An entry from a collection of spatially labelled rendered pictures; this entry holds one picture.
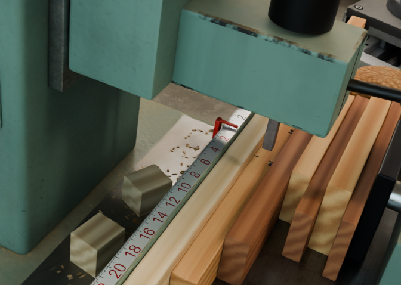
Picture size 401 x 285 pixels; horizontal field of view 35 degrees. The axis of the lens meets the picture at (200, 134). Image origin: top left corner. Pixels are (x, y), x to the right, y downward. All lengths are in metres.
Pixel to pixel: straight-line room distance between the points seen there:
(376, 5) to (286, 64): 0.82
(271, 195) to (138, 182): 0.20
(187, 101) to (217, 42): 1.89
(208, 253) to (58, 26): 0.21
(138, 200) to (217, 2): 0.25
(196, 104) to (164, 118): 1.53
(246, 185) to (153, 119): 0.33
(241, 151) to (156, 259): 0.15
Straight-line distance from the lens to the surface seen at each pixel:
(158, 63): 0.50
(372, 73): 0.79
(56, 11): 0.52
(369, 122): 0.61
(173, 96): 2.41
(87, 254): 0.63
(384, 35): 1.26
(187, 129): 0.84
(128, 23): 0.49
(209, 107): 2.37
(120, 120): 0.72
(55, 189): 0.64
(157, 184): 0.69
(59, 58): 0.54
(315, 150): 0.58
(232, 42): 0.50
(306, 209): 0.52
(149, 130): 0.83
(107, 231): 0.63
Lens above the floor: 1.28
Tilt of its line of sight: 35 degrees down
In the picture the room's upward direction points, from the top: 10 degrees clockwise
